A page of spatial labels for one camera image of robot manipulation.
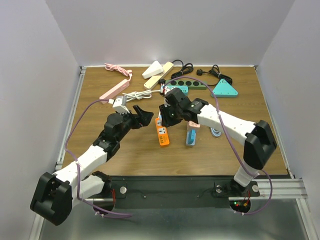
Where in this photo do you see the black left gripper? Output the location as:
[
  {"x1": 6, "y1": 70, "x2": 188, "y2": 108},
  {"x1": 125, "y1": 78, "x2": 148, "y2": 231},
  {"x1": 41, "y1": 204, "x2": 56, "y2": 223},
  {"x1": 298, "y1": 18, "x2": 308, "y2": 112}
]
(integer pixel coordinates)
[{"x1": 115, "y1": 105, "x2": 153, "y2": 142}]

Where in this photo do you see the orange power strip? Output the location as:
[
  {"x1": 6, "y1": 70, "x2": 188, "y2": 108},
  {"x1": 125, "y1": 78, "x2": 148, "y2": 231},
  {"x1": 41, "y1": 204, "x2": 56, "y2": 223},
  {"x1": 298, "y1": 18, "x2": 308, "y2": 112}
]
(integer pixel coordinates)
[{"x1": 155, "y1": 117, "x2": 170, "y2": 147}]

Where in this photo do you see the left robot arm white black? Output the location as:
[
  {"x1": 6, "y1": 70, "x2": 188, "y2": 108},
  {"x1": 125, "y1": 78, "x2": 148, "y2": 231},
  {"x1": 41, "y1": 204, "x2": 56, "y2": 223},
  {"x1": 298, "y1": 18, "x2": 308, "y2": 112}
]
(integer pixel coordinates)
[{"x1": 30, "y1": 105, "x2": 154, "y2": 226}]

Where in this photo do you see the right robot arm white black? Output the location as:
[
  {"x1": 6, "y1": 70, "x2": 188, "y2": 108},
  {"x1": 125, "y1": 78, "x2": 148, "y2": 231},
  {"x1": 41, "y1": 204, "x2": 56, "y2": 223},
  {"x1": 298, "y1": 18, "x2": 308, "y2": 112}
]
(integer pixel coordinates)
[{"x1": 159, "y1": 88, "x2": 277, "y2": 195}]

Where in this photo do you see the pink cube adapter with deer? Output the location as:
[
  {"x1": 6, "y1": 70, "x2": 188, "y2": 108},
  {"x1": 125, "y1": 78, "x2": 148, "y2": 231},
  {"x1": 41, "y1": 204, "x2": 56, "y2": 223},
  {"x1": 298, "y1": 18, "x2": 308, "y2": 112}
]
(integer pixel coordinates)
[{"x1": 187, "y1": 121, "x2": 201, "y2": 131}]

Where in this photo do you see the light blue power strip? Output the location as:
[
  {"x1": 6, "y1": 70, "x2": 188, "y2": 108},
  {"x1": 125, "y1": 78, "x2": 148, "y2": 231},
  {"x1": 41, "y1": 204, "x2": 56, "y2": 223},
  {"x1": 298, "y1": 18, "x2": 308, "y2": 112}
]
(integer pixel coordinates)
[{"x1": 185, "y1": 129, "x2": 198, "y2": 147}]

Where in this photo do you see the teal power strip with USB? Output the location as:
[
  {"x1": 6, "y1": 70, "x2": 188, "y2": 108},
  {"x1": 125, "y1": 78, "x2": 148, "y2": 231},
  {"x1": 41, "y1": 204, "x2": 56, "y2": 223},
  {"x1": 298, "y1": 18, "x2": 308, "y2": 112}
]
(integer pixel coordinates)
[{"x1": 167, "y1": 85, "x2": 189, "y2": 96}]

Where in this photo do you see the dark green power strip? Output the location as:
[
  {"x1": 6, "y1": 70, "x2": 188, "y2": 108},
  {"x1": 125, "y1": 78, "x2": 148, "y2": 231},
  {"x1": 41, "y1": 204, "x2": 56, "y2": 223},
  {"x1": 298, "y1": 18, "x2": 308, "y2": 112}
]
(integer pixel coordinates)
[{"x1": 165, "y1": 79, "x2": 207, "y2": 90}]

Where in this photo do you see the pink power strip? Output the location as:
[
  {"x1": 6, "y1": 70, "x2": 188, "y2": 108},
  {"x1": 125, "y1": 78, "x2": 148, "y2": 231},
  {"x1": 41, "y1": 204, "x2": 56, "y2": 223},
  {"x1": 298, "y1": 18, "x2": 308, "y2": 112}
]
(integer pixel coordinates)
[{"x1": 99, "y1": 79, "x2": 130, "y2": 104}]

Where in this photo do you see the cream power strip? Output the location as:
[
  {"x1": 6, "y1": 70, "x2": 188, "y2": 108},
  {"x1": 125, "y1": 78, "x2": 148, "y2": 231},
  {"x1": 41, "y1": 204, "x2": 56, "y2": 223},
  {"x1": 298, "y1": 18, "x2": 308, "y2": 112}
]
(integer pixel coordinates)
[{"x1": 143, "y1": 61, "x2": 174, "y2": 90}]

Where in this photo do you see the white triangular power socket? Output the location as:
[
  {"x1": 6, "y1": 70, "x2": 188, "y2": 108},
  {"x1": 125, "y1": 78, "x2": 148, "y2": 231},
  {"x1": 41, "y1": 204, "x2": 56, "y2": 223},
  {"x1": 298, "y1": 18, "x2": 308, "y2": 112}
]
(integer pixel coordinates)
[{"x1": 142, "y1": 60, "x2": 164, "y2": 79}]

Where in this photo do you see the teal triangular power socket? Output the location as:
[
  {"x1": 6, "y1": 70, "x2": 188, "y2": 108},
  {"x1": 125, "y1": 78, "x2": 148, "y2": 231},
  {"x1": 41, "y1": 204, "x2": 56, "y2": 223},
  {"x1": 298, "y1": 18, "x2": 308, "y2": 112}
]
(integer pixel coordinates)
[{"x1": 213, "y1": 79, "x2": 238, "y2": 98}]

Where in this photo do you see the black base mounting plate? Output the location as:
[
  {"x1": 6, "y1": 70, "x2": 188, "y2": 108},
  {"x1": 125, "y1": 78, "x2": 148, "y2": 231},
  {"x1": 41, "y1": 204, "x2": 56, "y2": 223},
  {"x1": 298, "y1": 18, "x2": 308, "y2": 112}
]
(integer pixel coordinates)
[{"x1": 89, "y1": 175, "x2": 260, "y2": 210}]

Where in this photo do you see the white coiled cable with plug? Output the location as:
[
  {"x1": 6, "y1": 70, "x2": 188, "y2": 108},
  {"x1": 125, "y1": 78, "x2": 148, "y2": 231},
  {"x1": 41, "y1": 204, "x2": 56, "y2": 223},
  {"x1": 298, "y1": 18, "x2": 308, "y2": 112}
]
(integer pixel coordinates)
[{"x1": 122, "y1": 89, "x2": 162, "y2": 103}]

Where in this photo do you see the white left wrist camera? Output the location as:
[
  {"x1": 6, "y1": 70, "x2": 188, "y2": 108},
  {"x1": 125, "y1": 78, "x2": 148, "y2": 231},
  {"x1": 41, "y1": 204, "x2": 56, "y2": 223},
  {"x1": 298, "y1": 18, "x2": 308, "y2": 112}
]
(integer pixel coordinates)
[{"x1": 112, "y1": 95, "x2": 131, "y2": 115}]

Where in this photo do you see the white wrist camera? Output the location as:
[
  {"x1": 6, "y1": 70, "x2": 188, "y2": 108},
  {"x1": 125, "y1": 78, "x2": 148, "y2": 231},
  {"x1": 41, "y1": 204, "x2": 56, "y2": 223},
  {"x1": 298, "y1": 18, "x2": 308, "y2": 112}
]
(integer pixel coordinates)
[
  {"x1": 112, "y1": 95, "x2": 131, "y2": 115},
  {"x1": 160, "y1": 85, "x2": 171, "y2": 97}
]

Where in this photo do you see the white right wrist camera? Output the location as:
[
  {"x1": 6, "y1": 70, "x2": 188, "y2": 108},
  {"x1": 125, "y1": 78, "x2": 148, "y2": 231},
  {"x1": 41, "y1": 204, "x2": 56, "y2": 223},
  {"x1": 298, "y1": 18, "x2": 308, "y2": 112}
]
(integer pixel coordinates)
[{"x1": 160, "y1": 85, "x2": 171, "y2": 97}]

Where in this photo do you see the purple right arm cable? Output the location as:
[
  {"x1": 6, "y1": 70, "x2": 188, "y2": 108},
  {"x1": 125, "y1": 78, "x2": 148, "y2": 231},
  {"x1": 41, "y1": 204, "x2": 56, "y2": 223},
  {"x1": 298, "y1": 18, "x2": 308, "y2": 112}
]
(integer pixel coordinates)
[{"x1": 162, "y1": 77, "x2": 274, "y2": 216}]

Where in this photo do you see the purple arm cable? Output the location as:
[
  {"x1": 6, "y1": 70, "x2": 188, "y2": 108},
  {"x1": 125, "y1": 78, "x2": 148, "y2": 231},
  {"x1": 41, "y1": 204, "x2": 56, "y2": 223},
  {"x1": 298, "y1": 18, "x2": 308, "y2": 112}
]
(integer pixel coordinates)
[
  {"x1": 162, "y1": 77, "x2": 274, "y2": 216},
  {"x1": 64, "y1": 98, "x2": 133, "y2": 219}
]

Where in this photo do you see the light blue coiled cable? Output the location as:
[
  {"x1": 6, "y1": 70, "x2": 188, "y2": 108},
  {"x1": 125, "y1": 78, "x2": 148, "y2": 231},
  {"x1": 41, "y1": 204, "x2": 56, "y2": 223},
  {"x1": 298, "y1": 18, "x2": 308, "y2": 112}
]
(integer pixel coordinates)
[{"x1": 210, "y1": 126, "x2": 223, "y2": 138}]

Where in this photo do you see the black coiled cable left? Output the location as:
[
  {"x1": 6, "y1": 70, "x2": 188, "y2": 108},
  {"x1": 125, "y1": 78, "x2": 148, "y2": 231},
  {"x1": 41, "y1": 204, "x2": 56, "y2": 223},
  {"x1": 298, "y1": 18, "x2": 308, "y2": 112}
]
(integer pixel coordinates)
[{"x1": 159, "y1": 59, "x2": 195, "y2": 86}]

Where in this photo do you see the black coiled cable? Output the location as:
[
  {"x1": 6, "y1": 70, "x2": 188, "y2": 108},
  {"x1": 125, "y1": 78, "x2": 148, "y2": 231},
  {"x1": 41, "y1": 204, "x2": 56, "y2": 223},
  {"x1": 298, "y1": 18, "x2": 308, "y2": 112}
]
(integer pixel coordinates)
[
  {"x1": 159, "y1": 59, "x2": 195, "y2": 86},
  {"x1": 196, "y1": 64, "x2": 233, "y2": 87}
]

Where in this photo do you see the pink coiled cable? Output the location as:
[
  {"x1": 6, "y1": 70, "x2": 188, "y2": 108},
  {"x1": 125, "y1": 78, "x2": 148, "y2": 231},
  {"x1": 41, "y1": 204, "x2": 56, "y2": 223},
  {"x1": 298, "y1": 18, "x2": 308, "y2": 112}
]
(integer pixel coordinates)
[{"x1": 104, "y1": 62, "x2": 133, "y2": 82}]

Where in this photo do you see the black coiled cable right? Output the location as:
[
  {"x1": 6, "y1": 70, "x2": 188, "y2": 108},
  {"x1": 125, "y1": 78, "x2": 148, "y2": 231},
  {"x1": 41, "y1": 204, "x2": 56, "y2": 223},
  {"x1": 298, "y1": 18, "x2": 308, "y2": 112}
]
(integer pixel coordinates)
[{"x1": 196, "y1": 64, "x2": 233, "y2": 87}]

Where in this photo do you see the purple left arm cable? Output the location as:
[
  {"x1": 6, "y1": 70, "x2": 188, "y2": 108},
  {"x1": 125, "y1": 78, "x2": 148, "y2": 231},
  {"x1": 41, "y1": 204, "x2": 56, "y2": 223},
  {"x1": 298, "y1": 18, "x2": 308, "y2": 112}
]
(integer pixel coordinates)
[{"x1": 64, "y1": 98, "x2": 133, "y2": 219}]

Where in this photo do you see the aluminium rail frame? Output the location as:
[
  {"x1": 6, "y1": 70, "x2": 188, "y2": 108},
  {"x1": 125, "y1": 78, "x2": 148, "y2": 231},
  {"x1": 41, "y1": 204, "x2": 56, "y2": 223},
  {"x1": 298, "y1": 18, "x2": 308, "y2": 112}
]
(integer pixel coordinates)
[{"x1": 30, "y1": 66, "x2": 310, "y2": 240}]

